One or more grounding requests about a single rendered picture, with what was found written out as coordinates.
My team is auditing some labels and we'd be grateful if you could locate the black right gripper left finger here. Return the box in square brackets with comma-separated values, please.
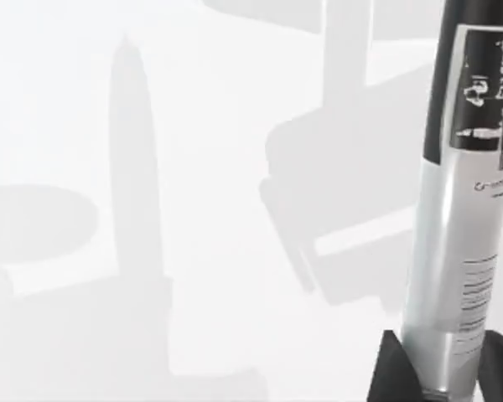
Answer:
[366, 329, 429, 402]

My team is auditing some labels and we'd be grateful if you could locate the black and silver tube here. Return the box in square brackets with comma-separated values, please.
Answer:
[400, 0, 503, 397]

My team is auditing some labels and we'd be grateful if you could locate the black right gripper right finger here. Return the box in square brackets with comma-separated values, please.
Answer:
[471, 329, 503, 402]

